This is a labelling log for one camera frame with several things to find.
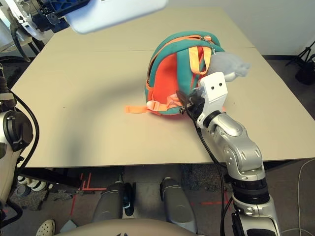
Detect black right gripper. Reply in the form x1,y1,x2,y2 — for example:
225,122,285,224
176,90,206,121

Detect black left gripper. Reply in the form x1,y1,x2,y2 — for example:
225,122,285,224
36,0,90,32

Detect orange and teal backpack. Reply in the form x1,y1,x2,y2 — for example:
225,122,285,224
125,30,227,119

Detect white pencil case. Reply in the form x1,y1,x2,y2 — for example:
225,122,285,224
66,0,169,35

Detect grey plush toy pendant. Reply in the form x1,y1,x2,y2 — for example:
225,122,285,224
209,51,252,82

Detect black framed side table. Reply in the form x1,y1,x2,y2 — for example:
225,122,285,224
0,36,46,62

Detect grey robot right leg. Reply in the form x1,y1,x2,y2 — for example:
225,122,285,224
159,177,198,234

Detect grey robot leg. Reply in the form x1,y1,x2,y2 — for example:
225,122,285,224
159,177,198,234
94,181,124,222

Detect teal and black shoe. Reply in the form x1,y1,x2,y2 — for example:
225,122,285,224
122,183,136,217

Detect black tripod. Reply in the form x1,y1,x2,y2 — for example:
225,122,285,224
285,40,315,86

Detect grey robot left leg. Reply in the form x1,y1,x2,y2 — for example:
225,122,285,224
94,181,124,222

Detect beige robot torso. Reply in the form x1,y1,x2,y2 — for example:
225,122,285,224
59,218,205,236

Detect small grey flat piece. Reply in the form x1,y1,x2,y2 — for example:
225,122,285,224
60,220,77,233

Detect white perforated clog shoe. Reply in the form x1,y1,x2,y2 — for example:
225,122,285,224
36,219,56,236

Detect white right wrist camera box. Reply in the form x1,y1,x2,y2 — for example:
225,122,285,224
196,71,228,128

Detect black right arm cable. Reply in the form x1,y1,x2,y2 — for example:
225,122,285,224
184,108,233,236

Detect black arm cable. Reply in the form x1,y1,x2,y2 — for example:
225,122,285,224
184,108,233,236
8,91,40,169

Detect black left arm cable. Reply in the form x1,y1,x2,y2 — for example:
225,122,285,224
8,91,40,169

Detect white floor cable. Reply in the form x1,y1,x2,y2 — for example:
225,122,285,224
280,158,315,236

